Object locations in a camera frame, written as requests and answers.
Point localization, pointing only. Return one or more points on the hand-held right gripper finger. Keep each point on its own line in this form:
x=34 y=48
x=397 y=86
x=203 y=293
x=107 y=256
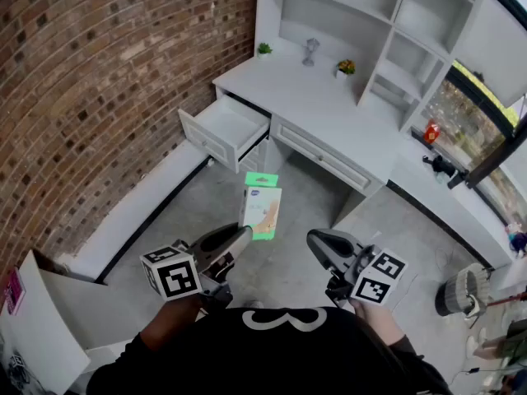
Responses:
x=343 y=237
x=320 y=249

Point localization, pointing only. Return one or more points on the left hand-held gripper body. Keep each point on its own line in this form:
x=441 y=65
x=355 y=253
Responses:
x=177 y=278

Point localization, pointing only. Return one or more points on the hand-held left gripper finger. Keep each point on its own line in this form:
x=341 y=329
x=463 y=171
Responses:
x=234 y=247
x=222 y=229

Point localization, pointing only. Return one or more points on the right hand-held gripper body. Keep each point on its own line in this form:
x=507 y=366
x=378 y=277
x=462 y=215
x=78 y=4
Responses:
x=376 y=280

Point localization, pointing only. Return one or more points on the white and green product box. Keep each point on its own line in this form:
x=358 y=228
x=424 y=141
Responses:
x=263 y=208

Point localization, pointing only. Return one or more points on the white drawer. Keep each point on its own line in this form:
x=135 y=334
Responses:
x=321 y=156
x=230 y=128

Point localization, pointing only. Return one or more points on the person's right forearm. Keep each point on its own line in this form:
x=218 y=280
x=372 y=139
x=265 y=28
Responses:
x=379 y=323

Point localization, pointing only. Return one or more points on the person's left forearm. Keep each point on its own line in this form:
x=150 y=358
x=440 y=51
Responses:
x=173 y=323

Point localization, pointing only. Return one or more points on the white closed drawer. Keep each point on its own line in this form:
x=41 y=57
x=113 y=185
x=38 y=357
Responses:
x=321 y=156

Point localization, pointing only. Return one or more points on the white window ledge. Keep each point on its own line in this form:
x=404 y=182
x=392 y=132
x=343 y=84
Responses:
x=453 y=212

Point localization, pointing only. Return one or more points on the person's black shirt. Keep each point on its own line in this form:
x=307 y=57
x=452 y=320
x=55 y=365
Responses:
x=267 y=356

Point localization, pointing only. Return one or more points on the black device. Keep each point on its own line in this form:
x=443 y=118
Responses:
x=439 y=166

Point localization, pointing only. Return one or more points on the red stick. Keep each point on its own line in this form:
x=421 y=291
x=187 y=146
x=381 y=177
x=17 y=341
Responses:
x=508 y=298

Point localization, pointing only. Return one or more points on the red box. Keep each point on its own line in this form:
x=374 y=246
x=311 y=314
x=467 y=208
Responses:
x=431 y=132

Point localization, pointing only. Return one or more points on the white cabinet panel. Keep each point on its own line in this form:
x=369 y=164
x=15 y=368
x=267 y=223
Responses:
x=45 y=327

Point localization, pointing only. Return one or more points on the white desk with hutch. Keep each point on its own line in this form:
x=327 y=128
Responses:
x=325 y=93

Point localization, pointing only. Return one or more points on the colourful toy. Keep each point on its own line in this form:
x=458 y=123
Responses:
x=516 y=239

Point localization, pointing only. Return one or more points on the pink book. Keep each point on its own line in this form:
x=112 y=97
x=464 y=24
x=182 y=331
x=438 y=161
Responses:
x=13 y=291

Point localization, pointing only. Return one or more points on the yellow flower potted plant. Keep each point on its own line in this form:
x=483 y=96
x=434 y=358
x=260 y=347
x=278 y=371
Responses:
x=346 y=68

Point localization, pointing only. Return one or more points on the black pole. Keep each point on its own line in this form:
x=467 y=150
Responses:
x=494 y=156

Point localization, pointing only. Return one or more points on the small green potted plant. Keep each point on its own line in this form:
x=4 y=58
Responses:
x=264 y=50

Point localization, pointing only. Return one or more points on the grey figurine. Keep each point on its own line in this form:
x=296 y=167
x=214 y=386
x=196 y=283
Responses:
x=311 y=52

